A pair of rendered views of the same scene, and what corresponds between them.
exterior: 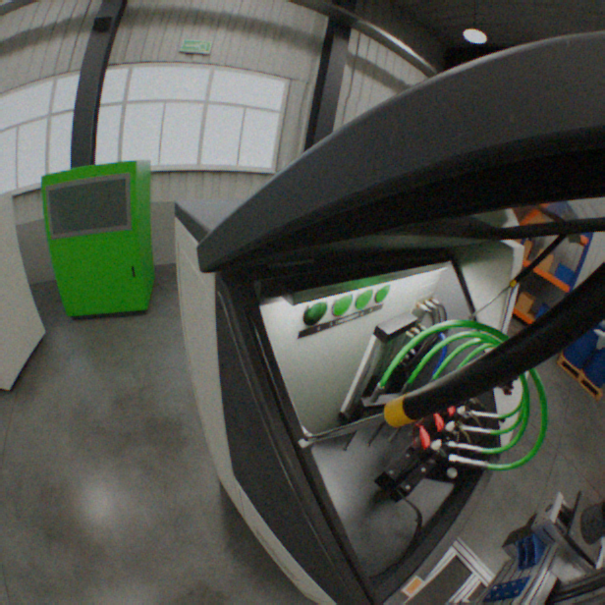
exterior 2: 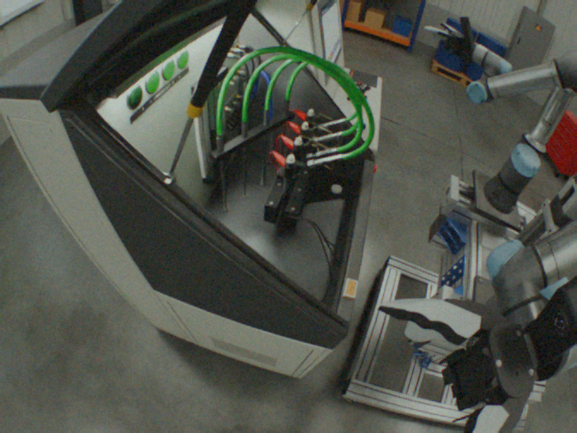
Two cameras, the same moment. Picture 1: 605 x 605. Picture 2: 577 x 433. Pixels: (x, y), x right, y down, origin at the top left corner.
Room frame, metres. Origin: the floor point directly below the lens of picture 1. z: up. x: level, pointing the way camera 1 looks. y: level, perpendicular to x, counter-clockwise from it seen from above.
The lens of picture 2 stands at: (-0.20, 0.01, 1.65)
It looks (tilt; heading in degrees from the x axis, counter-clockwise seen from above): 52 degrees down; 320
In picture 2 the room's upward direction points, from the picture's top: 9 degrees clockwise
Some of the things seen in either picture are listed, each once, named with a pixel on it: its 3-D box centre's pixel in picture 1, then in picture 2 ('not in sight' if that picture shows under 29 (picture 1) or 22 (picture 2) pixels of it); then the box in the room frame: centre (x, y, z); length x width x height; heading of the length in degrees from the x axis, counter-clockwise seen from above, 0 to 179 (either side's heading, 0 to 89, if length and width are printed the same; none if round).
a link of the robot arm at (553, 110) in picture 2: not in sight; (551, 113); (-0.12, -1.17, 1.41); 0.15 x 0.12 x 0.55; 98
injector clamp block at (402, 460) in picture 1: (417, 458); (293, 186); (0.34, -0.45, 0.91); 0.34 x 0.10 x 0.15; 132
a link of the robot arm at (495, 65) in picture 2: not in sight; (496, 66); (0.14, -1.13, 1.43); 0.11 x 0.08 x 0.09; 8
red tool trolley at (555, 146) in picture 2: not in sight; (564, 144); (-0.28, -4.88, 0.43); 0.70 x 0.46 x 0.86; 149
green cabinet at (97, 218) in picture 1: (102, 238); not in sight; (1.97, 2.28, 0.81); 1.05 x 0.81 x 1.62; 118
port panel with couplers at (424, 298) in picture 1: (415, 329); (233, 76); (0.62, -0.36, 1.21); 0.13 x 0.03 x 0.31; 132
